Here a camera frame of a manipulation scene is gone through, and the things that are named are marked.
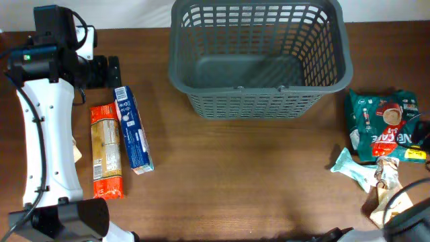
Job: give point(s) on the green Nescafe coffee bag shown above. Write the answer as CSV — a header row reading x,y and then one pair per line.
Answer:
x,y
383,125

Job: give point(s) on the beige Pantree snack bag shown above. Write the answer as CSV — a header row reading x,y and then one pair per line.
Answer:
x,y
387,185

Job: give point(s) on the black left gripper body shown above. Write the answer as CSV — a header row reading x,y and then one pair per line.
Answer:
x,y
99,71

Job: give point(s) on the blue rectangular carton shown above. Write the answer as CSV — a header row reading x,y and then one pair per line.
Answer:
x,y
132,130

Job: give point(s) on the orange biscuit packet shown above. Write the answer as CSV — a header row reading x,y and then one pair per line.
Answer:
x,y
105,146

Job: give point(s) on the mint green snack wrapper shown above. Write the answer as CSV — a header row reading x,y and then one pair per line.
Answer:
x,y
364,175

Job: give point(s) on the grey plastic mesh basket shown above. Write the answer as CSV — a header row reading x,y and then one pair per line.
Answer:
x,y
258,59

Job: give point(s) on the beige crumpled snack bag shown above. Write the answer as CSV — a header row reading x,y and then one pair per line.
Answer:
x,y
76,152

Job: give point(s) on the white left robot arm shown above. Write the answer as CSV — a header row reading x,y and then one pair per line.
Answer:
x,y
45,77

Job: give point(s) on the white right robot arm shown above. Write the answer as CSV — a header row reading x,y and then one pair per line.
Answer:
x,y
410,225

